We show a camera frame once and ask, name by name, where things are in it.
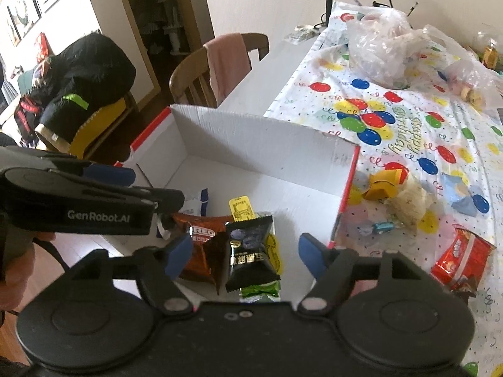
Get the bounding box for red and white cardboard box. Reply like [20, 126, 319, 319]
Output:
[114, 104, 361, 303]

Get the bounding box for pale cracker packet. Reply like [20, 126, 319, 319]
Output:
[385, 177, 435, 232]

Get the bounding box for blue and white snack packet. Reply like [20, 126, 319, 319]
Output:
[157, 188, 210, 240]

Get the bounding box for black snack packet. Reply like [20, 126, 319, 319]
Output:
[224, 215, 281, 293]

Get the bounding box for large clear plastic bag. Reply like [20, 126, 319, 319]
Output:
[346, 8, 433, 89]

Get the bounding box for balloon print tablecloth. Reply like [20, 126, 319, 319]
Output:
[263, 0, 503, 377]

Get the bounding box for wooden door frame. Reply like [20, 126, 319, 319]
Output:
[112, 0, 215, 92]

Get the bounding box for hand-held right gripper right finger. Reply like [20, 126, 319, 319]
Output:
[296, 232, 437, 317]

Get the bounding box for red and black backpack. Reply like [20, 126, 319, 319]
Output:
[14, 94, 45, 142]

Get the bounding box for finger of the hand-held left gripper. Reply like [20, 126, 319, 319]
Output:
[118, 186, 185, 230]
[35, 153, 136, 189]

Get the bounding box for light blue snack packet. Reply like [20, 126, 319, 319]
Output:
[440, 173, 478, 216]

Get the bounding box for pink cloth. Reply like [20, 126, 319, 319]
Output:
[203, 32, 252, 103]

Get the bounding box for amber bottle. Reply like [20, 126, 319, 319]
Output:
[481, 39, 501, 69]

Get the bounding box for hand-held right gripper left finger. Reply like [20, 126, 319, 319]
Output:
[65, 232, 197, 317]

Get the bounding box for red printed box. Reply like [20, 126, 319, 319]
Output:
[35, 33, 53, 62]

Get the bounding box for green snack packet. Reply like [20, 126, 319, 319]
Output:
[240, 281, 280, 303]

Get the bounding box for wooden chair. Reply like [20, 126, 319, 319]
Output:
[169, 32, 270, 108]

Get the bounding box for small blue candy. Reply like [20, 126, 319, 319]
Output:
[359, 221, 395, 234]

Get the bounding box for person's left hand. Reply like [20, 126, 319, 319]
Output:
[0, 232, 58, 312]

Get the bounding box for black jacket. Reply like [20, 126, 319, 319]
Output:
[29, 33, 136, 142]

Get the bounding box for brown foil cookie packet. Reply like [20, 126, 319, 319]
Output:
[171, 212, 234, 295]

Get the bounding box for red snack packet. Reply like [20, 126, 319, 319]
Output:
[430, 226, 496, 297]

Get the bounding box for pale round bread rolls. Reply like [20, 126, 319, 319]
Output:
[460, 84, 488, 107]

